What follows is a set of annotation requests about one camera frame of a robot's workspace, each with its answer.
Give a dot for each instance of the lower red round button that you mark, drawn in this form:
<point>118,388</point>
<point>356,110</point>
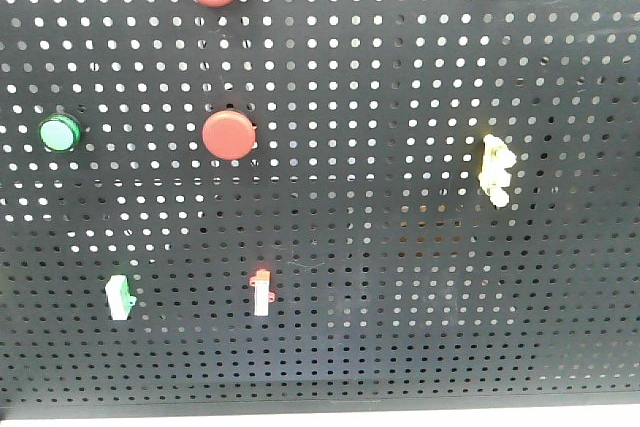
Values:
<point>228,135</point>

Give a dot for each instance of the green round button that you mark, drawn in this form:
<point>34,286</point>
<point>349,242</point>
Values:
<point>60,132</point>

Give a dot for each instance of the black perforated pegboard panel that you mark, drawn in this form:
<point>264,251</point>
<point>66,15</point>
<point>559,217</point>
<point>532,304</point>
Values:
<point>398,285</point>

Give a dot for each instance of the white standing desk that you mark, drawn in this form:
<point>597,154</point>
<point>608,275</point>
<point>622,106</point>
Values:
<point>601,415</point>

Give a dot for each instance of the right red-white rocker switch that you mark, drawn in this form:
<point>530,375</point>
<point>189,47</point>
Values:
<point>263,296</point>

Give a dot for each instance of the yellow toggle switch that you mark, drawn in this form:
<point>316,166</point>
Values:
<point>494,177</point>

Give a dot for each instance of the middle white rocker switch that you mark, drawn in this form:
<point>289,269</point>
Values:
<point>120,300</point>

